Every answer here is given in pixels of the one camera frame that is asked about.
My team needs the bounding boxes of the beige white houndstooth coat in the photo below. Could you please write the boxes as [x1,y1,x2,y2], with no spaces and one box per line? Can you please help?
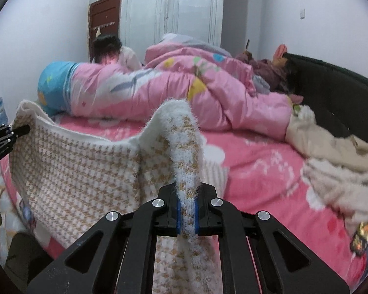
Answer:
[9,100,228,293]

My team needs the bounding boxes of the dark maroon clothes pile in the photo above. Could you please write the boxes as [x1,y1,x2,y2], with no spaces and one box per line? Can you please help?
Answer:
[235,44,296,94]

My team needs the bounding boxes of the pink floral bed sheet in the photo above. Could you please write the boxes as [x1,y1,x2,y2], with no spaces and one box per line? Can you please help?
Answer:
[0,115,368,290]

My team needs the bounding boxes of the cream fluffy garment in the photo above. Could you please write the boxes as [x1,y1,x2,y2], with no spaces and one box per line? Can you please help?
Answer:
[302,158,368,236]

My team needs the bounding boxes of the beige cloth on bed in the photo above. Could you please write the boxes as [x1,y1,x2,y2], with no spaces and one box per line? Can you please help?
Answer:
[285,105,368,172]

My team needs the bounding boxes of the person with dark hair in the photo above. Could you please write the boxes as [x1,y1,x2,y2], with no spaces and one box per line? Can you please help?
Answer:
[92,34,143,71]

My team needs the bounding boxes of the brown wooden door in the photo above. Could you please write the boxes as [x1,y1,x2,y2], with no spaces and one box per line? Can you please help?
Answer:
[88,0,121,60]

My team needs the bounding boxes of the black bed headboard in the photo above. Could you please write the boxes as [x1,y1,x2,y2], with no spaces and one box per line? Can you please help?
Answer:
[284,53,368,143]

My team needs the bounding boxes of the pink cartoon quilt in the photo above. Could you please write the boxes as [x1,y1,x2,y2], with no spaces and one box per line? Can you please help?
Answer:
[37,42,293,141]

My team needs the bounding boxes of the white wardrobe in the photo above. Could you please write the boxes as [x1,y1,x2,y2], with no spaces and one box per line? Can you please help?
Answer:
[86,0,225,61]

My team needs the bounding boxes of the white wall switch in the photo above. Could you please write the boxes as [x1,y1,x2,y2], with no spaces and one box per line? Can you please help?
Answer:
[300,9,306,19]

